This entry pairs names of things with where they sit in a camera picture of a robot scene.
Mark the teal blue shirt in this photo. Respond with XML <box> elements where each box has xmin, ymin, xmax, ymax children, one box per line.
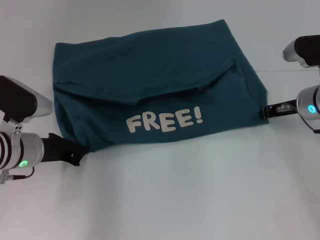
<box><xmin>52</xmin><ymin>19</ymin><xmax>270</xmax><ymax>154</ymax></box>

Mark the thin dark right arm cable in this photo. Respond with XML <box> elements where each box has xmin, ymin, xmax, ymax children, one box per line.
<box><xmin>300</xmin><ymin>116</ymin><xmax>320</xmax><ymax>135</ymax></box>

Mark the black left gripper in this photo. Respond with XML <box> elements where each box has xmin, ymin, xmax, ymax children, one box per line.
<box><xmin>40</xmin><ymin>132</ymin><xmax>92</xmax><ymax>167</ymax></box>

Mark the dark cable with silver plug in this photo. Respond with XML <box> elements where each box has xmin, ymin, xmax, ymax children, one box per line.
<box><xmin>0</xmin><ymin>166</ymin><xmax>36</xmax><ymax>185</ymax></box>

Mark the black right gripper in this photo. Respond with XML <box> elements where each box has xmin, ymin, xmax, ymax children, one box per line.
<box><xmin>260</xmin><ymin>99</ymin><xmax>298</xmax><ymax>119</ymax></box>

